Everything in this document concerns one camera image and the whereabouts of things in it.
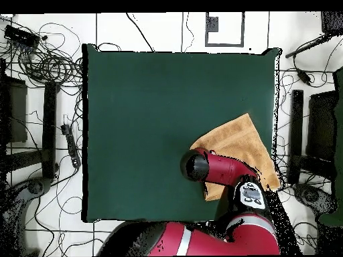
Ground yellow terry towel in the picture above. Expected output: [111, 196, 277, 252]
[189, 112, 281, 202]

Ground black flat panel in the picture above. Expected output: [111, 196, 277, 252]
[305, 90, 338, 163]

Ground black flat box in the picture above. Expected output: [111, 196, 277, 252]
[0, 76, 28, 144]

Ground dark green table cloth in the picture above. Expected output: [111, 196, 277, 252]
[81, 43, 281, 224]

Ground black power strip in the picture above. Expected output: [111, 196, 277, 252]
[60, 123, 82, 169]

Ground long black bar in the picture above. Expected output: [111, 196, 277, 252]
[41, 80, 60, 179]
[287, 89, 305, 185]

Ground grey wheeled stand base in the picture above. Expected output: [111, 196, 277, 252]
[291, 182, 337, 216]
[0, 175, 53, 256]

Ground black power adapter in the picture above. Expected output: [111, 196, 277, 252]
[296, 68, 313, 87]

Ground black rod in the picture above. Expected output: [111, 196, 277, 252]
[284, 33, 334, 59]

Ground black electronics box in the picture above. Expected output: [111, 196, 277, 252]
[3, 25, 40, 48]

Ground black square box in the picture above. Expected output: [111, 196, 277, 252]
[320, 11, 343, 35]

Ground grey floor outlet frame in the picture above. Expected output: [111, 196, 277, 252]
[204, 11, 245, 48]

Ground tangled black cable bundle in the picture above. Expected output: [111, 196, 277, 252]
[0, 15, 84, 89]

